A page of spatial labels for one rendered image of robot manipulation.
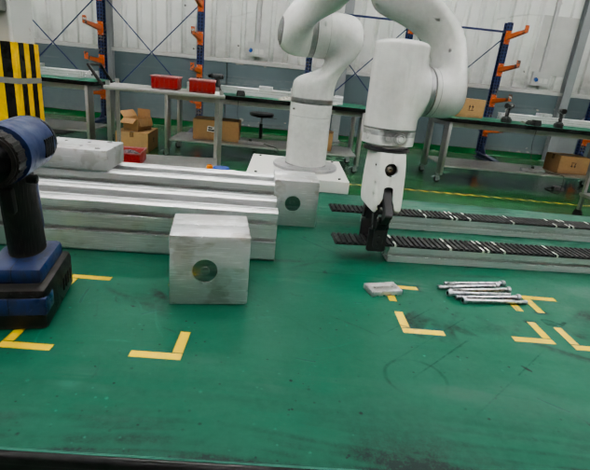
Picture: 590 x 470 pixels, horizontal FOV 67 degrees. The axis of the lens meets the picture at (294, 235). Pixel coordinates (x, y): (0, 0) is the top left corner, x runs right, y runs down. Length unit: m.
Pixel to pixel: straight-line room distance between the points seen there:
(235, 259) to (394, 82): 0.36
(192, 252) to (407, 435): 0.32
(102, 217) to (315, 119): 0.72
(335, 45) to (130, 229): 0.77
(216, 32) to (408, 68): 7.83
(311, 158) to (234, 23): 7.23
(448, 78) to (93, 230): 0.60
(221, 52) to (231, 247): 7.94
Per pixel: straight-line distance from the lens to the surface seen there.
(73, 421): 0.45
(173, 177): 0.91
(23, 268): 0.57
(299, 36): 1.26
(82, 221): 0.77
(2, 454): 0.45
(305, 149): 1.30
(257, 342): 0.53
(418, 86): 0.74
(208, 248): 0.57
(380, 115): 0.73
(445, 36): 0.80
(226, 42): 8.49
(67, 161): 0.96
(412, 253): 0.82
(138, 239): 0.76
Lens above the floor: 1.07
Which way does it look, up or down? 20 degrees down
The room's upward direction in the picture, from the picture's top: 6 degrees clockwise
